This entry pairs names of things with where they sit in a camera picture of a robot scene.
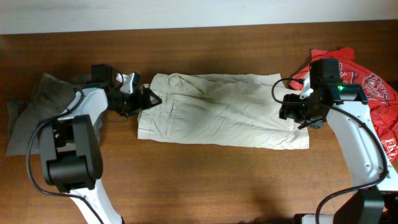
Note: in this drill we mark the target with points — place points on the grey folded shorts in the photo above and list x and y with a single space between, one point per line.
51 97

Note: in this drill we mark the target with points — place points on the beige khaki shorts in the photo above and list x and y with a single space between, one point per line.
228 110

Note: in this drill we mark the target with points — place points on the red printed t-shirt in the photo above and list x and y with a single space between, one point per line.
382 97

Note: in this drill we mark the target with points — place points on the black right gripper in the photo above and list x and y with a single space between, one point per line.
288 109

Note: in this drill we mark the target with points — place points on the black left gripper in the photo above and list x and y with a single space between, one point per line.
137 104

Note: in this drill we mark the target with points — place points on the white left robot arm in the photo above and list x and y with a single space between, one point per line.
70 151

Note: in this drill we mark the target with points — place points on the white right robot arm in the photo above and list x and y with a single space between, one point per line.
372 198

